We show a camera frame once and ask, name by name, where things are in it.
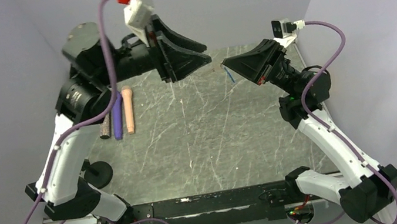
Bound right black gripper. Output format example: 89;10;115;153
220;35;302;106

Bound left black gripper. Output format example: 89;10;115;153
87;7;215;94

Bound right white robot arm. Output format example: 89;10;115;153
222;35;397;224

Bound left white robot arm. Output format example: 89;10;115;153
26;15;211;224

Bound pink microphone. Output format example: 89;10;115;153
121;85;135;134

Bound purple microphone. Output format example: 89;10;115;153
111;92;123;141

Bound glitter grey microphone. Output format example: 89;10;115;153
99;113;112;139

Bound round gold black disc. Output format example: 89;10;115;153
81;160;113;189

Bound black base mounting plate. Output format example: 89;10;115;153
92;176;317;224

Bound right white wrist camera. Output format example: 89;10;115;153
271;18;305;48

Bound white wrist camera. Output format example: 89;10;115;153
117;0;154;47
271;18;305;48

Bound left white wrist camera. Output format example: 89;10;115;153
117;0;154;47

